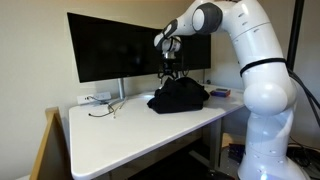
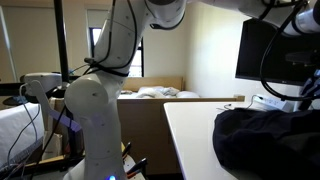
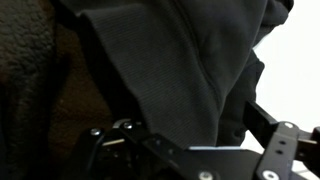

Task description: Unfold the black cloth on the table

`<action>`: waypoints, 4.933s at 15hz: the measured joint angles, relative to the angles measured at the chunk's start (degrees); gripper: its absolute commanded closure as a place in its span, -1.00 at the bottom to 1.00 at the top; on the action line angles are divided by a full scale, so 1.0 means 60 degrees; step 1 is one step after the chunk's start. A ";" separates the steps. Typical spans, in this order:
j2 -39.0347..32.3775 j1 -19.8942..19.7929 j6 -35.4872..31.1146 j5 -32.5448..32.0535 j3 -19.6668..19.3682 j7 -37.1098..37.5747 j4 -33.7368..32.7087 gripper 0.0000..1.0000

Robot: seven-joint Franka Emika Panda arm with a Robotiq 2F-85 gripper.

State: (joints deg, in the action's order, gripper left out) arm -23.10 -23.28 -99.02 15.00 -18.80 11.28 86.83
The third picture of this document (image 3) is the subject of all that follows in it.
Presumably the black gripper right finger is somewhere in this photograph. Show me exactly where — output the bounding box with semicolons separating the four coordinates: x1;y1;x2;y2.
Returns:
242;100;320;180

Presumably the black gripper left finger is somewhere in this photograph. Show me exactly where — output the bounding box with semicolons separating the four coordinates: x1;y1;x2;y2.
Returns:
59;118;219;180

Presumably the black cloth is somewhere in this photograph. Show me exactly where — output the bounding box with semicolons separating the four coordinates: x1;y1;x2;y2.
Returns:
0;0;295;180

